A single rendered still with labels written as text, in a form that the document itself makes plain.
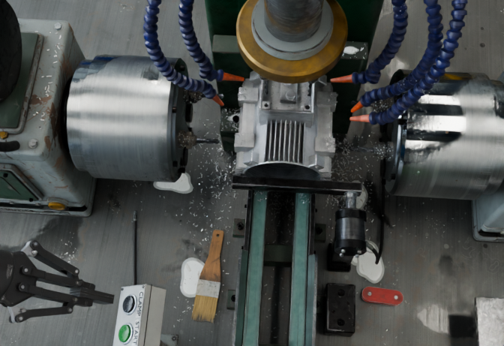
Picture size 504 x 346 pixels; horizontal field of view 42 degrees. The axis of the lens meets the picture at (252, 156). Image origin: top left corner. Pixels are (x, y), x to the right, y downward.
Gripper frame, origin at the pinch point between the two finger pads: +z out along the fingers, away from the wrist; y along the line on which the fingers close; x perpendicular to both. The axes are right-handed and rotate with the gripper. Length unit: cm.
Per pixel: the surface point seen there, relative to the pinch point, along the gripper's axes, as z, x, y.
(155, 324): 11.8, -3.2, -3.0
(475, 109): 39, -52, 37
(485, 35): 77, -41, 77
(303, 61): 5, -38, 35
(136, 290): 8.5, -0.9, 2.5
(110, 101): -3.2, -0.5, 34.9
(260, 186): 25.1, -13.8, 24.9
